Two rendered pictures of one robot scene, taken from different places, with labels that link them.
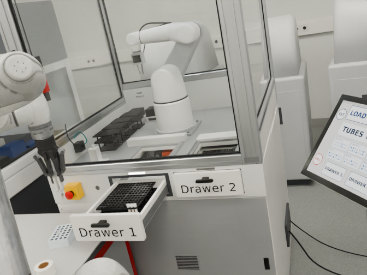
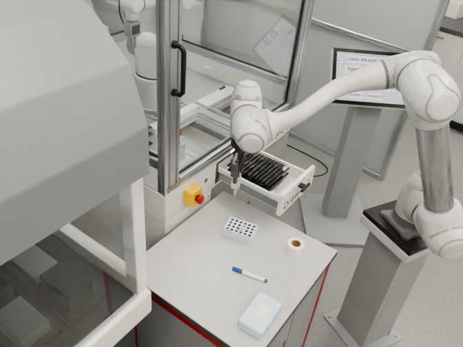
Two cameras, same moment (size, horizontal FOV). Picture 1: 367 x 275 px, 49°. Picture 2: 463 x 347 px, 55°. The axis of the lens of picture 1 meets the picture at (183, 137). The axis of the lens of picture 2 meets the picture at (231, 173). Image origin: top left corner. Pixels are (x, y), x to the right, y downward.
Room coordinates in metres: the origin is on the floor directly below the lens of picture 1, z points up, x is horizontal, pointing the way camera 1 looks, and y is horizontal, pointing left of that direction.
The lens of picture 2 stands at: (1.27, 1.90, 2.04)
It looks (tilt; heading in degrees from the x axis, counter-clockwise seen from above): 36 degrees down; 282
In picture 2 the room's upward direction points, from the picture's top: 6 degrees clockwise
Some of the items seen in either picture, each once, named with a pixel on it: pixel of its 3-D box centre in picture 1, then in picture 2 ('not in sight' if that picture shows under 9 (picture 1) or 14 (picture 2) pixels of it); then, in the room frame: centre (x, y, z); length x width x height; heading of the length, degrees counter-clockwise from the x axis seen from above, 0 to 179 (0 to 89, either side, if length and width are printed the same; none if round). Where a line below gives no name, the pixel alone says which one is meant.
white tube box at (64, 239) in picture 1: (63, 235); (240, 230); (1.50, 0.58, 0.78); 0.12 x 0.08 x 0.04; 175
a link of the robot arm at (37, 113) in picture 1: (29, 105); (246, 104); (1.54, 0.56, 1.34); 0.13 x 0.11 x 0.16; 109
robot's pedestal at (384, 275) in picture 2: not in sight; (382, 282); (0.82, 0.26, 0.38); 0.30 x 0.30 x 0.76; 45
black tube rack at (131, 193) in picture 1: (128, 201); (258, 171); (1.51, 0.28, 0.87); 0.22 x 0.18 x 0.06; 160
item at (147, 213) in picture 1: (129, 201); (255, 171); (1.52, 0.27, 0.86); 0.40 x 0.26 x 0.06; 160
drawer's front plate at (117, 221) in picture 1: (107, 227); (296, 189); (1.32, 0.34, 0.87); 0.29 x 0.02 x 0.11; 70
